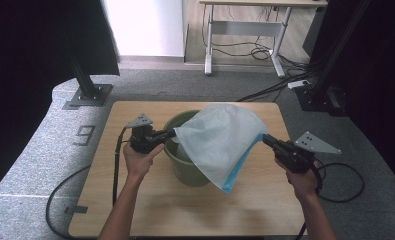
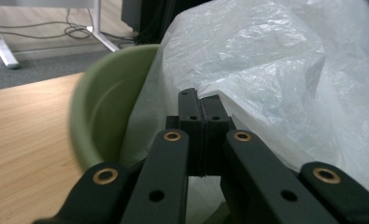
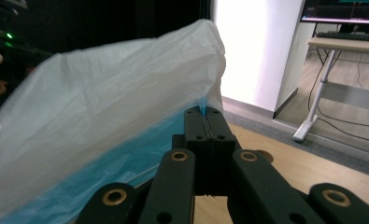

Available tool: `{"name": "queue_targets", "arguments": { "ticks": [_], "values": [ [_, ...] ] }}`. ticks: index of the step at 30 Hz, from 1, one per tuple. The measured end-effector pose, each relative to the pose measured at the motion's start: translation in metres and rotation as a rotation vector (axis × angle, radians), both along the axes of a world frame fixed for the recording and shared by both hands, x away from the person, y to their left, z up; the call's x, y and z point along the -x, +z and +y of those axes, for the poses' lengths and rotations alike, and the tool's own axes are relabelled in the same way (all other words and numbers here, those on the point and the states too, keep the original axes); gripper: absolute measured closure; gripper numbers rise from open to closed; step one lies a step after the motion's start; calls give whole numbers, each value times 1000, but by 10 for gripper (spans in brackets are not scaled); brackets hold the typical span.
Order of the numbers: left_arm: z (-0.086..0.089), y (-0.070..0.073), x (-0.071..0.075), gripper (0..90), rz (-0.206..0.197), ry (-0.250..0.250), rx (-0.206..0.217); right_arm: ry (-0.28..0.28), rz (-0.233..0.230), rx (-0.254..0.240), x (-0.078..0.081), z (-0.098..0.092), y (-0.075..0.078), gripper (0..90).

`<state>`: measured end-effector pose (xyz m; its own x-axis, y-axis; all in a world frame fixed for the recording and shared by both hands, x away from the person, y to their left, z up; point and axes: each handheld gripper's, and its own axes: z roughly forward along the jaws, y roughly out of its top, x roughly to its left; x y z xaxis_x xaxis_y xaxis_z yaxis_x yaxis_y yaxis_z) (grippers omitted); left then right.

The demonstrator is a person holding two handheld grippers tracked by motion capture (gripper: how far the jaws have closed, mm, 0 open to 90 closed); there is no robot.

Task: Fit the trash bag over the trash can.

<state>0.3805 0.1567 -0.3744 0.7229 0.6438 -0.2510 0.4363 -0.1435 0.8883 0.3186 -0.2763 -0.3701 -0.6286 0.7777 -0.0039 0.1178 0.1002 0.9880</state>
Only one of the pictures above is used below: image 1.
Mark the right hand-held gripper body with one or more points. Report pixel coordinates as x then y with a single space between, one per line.
293 156

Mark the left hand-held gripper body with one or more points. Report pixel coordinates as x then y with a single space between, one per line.
141 140

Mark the green plastic bucket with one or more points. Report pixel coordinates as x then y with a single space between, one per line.
185 170

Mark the white plastic bag blue band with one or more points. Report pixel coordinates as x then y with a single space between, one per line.
218 140

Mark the person's left hand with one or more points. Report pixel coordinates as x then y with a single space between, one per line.
136 165

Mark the person's right hand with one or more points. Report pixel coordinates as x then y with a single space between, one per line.
303 185

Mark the white power strip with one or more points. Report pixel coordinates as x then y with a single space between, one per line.
298 84

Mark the black metal stand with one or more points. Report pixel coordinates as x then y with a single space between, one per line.
321 93
90 91

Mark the desk with white legs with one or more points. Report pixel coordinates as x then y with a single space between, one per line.
248 28

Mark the black curtain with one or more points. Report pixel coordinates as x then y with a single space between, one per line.
35 66
378 66

